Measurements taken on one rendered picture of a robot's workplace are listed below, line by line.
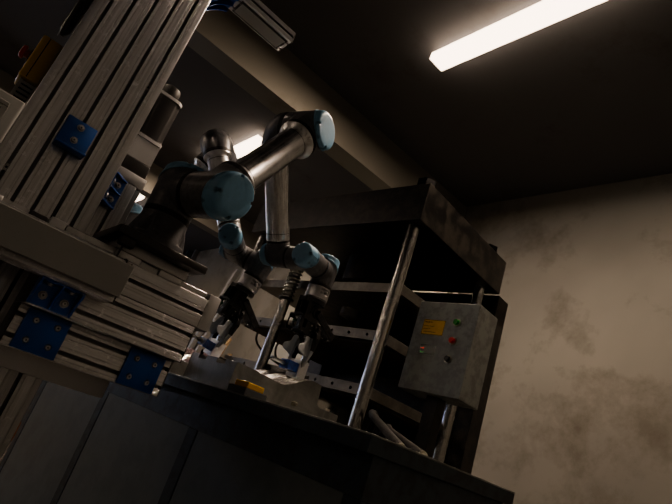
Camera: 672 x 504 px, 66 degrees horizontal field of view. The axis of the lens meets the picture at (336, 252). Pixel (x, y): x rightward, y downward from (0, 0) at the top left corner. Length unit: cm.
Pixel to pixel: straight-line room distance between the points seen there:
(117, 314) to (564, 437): 306
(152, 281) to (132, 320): 10
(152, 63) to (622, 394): 315
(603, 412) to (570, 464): 38
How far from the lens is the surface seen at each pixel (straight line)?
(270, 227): 165
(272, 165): 138
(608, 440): 367
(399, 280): 236
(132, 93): 156
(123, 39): 161
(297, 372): 162
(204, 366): 176
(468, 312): 225
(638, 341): 378
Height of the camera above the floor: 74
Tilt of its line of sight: 20 degrees up
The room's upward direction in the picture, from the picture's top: 20 degrees clockwise
